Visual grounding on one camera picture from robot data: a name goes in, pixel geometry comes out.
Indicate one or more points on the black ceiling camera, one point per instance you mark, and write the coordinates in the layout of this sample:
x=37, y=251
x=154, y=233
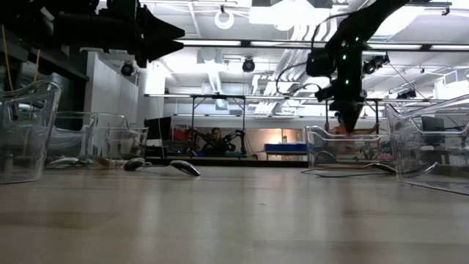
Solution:
x=127, y=69
x=248, y=65

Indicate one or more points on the black monitor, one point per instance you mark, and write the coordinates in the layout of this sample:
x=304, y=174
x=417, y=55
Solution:
x=157, y=130

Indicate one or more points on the person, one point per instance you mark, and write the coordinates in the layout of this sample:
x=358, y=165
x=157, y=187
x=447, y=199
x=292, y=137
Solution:
x=339, y=131
x=216, y=141

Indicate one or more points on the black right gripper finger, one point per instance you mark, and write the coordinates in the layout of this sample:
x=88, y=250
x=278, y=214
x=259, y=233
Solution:
x=334, y=111
x=350, y=117

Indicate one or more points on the black ceiling track light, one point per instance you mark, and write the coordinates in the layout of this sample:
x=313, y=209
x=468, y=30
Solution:
x=375, y=64

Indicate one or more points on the clear plastic bin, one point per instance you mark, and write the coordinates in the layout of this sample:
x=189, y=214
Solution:
x=432, y=154
x=29, y=139
x=348, y=146
x=110, y=139

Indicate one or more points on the black bystander robot arm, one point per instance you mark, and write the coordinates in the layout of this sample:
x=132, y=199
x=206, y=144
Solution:
x=238, y=136
x=192, y=141

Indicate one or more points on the black beam with light strips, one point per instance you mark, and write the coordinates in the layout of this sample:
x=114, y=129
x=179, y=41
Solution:
x=256, y=43

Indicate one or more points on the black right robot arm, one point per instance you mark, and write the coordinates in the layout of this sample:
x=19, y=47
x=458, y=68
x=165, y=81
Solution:
x=370, y=18

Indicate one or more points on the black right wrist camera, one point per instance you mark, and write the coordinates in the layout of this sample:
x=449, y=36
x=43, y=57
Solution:
x=319, y=63

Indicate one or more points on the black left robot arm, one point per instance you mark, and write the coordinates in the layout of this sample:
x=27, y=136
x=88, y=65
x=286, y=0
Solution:
x=22, y=14

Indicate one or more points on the blue storage tote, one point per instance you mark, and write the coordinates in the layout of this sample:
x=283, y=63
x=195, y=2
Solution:
x=284, y=147

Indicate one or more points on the black aluminium table frame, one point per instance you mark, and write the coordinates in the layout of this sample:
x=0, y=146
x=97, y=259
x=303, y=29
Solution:
x=256, y=162

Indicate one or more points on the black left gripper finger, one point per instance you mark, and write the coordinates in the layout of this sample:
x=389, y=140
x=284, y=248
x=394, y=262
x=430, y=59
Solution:
x=159, y=27
x=161, y=47

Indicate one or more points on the black gantry frame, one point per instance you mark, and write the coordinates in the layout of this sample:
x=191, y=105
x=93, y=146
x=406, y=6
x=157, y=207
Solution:
x=376, y=110
x=220, y=96

